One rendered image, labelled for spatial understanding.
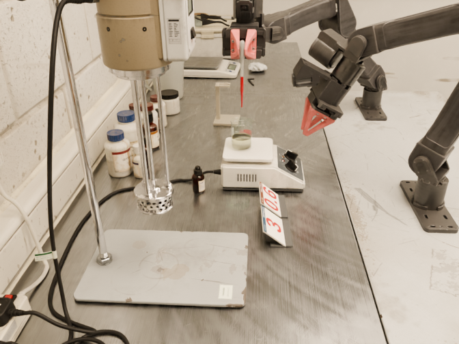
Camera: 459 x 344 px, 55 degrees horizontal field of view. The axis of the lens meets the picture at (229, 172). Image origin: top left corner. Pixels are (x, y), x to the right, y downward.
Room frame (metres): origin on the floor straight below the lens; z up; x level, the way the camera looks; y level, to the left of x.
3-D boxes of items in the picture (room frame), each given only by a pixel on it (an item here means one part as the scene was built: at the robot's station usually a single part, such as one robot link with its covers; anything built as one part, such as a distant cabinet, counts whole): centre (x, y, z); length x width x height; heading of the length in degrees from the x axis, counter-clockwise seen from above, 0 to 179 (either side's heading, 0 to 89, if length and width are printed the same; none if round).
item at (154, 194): (0.64, 0.13, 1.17); 0.07 x 0.07 x 0.25
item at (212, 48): (2.28, 0.09, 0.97); 0.37 x 0.31 x 0.14; 178
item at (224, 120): (1.35, 0.01, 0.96); 0.08 x 0.08 x 0.13; 83
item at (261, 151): (0.97, -0.05, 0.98); 0.12 x 0.12 x 0.01; 85
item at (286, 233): (0.74, -0.10, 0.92); 0.09 x 0.06 x 0.04; 179
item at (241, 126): (0.97, -0.03, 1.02); 0.06 x 0.05 x 0.08; 96
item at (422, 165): (0.84, -0.44, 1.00); 0.09 x 0.06 x 0.06; 139
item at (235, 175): (0.97, -0.07, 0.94); 0.22 x 0.13 x 0.08; 85
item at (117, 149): (1.01, 0.28, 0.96); 0.06 x 0.06 x 0.11
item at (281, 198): (0.84, -0.10, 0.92); 0.09 x 0.06 x 0.04; 179
